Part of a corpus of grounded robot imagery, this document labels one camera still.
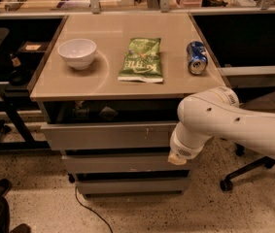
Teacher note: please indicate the grey drawer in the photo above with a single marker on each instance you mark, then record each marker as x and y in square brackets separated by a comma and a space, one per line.
[122, 163]
[139, 186]
[142, 123]

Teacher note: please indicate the grey middle drawer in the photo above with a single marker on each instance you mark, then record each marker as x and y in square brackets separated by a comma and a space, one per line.
[122, 163]

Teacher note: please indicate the grey drawer cabinet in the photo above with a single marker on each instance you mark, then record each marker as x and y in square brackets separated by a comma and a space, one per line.
[109, 92]

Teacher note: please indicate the white ceramic bowl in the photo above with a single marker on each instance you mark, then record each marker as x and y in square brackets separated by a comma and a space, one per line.
[78, 53]

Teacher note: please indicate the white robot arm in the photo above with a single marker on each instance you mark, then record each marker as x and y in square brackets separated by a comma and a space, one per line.
[216, 113]

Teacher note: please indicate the white label card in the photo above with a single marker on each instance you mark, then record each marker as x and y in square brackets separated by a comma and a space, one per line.
[81, 113]

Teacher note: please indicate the small crumpled paper scrap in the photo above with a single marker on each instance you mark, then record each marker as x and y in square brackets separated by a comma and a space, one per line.
[78, 104]

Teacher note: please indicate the green chip bag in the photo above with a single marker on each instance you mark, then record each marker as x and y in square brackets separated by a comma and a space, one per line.
[142, 61]

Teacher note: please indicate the white square paper packet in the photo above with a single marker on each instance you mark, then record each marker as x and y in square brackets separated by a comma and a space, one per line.
[108, 113]

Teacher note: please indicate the grey bottom drawer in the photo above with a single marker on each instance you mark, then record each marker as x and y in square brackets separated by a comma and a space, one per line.
[139, 186]

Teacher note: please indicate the blue soda can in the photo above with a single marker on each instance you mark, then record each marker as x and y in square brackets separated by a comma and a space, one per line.
[197, 58]

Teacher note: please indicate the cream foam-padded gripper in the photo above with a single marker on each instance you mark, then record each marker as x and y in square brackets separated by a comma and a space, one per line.
[183, 149]

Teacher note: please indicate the grey top drawer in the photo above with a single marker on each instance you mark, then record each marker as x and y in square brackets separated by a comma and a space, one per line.
[142, 123]

